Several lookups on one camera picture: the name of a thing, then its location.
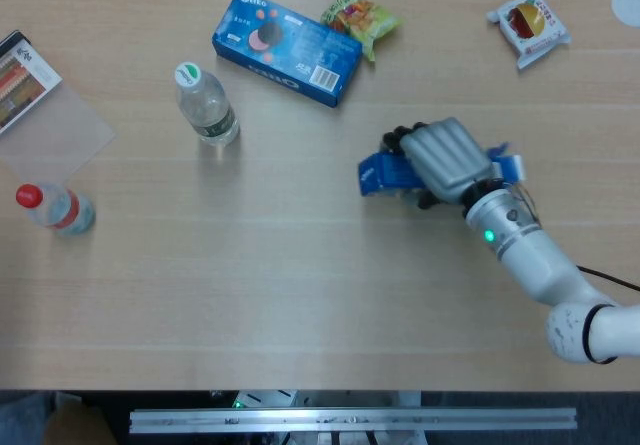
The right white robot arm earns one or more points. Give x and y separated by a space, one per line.
540 270

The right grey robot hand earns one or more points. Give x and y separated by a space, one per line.
445 157

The book with red patterned cover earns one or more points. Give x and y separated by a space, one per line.
20 80

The closed blue Oreo box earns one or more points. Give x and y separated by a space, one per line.
290 47

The green snack bag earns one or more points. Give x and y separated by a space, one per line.
365 17

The aluminium rail bar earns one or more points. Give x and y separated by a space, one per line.
350 419

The white packaged cake snack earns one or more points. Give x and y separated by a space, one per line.
530 25

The blue oreo box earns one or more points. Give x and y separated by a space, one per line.
290 47
390 172

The translucent plastic sheet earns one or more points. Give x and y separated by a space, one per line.
55 137

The white round desk grommet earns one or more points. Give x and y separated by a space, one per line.
627 5

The clear bottle with red cap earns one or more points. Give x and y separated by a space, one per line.
55 209

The clear bottle with green-white cap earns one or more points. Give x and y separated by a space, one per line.
205 105

